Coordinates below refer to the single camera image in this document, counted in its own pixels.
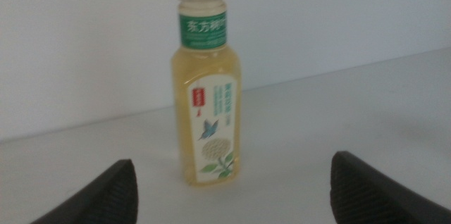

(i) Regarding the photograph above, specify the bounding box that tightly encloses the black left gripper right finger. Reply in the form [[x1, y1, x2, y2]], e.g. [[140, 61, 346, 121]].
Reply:
[[330, 151, 451, 224]]

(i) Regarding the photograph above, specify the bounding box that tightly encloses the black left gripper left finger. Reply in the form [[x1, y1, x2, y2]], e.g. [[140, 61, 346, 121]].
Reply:
[[30, 158, 139, 224]]

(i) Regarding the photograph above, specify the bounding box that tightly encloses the yellow tea bottle green label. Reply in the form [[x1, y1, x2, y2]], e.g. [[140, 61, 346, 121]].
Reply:
[[171, 0, 242, 187]]

